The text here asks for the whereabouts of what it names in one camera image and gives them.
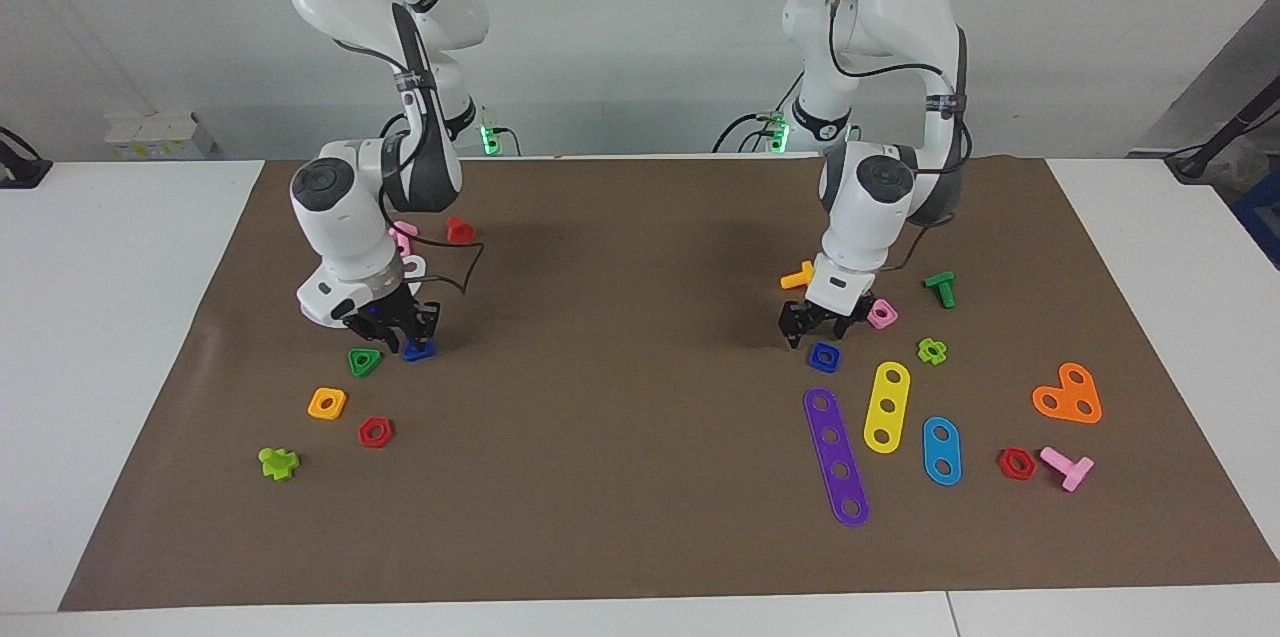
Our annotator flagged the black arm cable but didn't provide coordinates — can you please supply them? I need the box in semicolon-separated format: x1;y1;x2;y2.
826;0;971;273
330;37;487;298

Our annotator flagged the grey slanted board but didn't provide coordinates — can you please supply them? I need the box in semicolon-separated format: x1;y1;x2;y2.
1130;12;1280;158

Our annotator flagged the orange heart-shaped plastic plate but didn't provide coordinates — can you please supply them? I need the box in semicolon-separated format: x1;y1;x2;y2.
1032;362;1103;425

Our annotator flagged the black base cable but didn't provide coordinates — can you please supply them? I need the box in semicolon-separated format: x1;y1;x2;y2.
712;107;801;155

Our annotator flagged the purple four-hole plastic plate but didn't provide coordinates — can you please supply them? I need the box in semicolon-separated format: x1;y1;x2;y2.
803;387;871;527

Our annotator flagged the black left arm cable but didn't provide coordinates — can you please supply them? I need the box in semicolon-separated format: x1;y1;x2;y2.
826;0;971;273

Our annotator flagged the white small box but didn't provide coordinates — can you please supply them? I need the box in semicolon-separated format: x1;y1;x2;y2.
105;112;213;161

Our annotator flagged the brown table mat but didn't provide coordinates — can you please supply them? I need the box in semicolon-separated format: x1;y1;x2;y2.
58;155;1280;613

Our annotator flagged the black clamp mount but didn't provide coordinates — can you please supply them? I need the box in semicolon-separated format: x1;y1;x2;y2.
0;127;53;190

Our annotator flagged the blue two-hole plastic plate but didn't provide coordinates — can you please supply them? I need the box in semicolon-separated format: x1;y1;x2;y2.
922;416;963;487

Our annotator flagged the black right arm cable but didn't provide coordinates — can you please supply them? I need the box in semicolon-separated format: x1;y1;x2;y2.
330;37;487;298

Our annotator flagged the blue crate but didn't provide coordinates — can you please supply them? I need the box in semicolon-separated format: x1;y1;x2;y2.
1232;172;1280;268

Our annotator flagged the black stand pole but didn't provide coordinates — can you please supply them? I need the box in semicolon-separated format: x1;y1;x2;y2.
1165;102;1280;180

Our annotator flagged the yellow three-hole plastic plate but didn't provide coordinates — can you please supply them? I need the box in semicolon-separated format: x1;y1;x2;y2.
863;361;912;455

